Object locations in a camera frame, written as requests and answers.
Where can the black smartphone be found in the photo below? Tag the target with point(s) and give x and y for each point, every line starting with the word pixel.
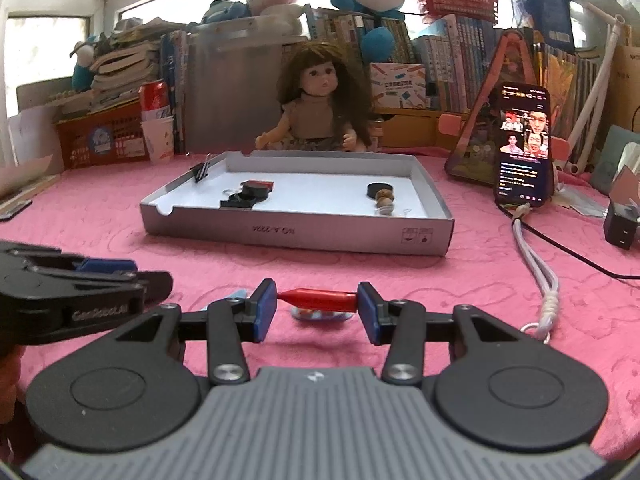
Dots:
pixel 522 145

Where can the small blue plush toy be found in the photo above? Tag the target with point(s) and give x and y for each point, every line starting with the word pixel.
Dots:
pixel 227 10

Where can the blue and white plush figure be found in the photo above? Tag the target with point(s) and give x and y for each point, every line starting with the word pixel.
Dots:
pixel 82 65

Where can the white printed cardboard box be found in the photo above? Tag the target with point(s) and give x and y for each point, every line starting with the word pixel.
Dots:
pixel 397 85

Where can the brown-haired doll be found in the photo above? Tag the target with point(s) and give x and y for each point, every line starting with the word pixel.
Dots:
pixel 320 100

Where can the red drink can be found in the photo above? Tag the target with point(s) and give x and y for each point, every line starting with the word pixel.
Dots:
pixel 154 100

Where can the stack of worn books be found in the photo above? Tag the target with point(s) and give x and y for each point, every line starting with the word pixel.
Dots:
pixel 125 65

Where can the brown acorn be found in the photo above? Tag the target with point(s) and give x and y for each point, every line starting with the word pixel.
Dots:
pixel 385 207
pixel 385 194

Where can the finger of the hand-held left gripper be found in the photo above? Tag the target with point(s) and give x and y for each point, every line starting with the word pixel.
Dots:
pixel 107 265

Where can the black binder clip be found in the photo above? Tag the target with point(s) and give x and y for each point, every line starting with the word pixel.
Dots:
pixel 201 170
pixel 235 203

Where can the triangular colourful stand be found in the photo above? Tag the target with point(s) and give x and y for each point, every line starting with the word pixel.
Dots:
pixel 475 145

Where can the row of thin picture books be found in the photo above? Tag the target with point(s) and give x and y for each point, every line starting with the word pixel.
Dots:
pixel 565 85

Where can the white cardboard box tray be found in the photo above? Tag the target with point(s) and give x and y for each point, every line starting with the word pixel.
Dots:
pixel 310 200

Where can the small red plastic piece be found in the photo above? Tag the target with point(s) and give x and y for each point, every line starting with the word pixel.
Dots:
pixel 264 184

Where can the small black round cap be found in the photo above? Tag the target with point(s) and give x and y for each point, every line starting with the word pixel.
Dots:
pixel 374 189
pixel 254 191

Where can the red bullet-shaped toy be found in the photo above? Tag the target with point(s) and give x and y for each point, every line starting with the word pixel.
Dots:
pixel 320 299

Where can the colourful patterned small toy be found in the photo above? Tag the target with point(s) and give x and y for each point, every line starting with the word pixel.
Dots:
pixel 320 315

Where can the translucent storage bin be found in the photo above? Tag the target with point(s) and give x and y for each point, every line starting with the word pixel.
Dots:
pixel 235 90

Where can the yellow wooden organizer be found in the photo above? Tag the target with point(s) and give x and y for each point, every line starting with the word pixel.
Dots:
pixel 410 127

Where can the pink fleece tablecloth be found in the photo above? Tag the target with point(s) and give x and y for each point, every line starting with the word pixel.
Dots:
pixel 475 300

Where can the row of upright books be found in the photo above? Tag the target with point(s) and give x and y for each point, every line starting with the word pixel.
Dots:
pixel 450 60

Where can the orange plastic basket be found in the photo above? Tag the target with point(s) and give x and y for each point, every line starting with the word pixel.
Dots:
pixel 100 140

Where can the red hanging plastic basket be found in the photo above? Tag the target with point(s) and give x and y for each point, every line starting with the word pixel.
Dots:
pixel 457 0

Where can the blue upright folders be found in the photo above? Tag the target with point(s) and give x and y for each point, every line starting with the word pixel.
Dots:
pixel 172 90

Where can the blue face mask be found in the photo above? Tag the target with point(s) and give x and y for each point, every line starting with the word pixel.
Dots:
pixel 580 202

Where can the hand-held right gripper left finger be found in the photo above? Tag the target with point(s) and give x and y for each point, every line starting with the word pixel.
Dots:
pixel 265 310

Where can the grey-blue box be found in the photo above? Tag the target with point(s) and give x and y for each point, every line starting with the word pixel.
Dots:
pixel 607 160

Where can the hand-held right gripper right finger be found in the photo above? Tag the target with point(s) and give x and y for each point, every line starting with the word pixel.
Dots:
pixel 367 317

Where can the white paper cup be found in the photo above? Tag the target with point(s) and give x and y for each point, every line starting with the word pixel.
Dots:
pixel 159 140

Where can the black charger block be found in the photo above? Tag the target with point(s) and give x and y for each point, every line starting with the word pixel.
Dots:
pixel 620 227

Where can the white plastic pipe frame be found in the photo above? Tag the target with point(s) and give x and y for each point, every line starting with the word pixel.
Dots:
pixel 595 90

